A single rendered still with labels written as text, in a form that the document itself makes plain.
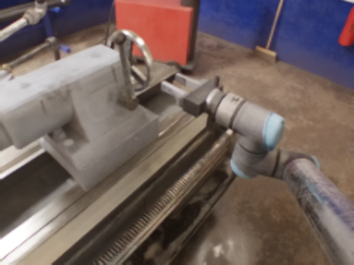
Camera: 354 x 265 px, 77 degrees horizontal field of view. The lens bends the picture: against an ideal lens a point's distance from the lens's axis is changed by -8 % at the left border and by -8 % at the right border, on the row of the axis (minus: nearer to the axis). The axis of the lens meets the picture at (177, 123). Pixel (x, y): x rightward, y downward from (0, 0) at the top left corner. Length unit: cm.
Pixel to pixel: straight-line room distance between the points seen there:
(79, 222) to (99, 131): 26
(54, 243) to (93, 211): 13
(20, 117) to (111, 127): 26
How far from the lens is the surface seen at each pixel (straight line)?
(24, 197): 101
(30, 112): 63
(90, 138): 72
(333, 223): 43
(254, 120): 61
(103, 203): 76
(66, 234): 75
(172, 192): 90
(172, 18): 266
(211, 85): 71
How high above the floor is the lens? 149
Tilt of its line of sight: 42 degrees down
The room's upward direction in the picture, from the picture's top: 4 degrees clockwise
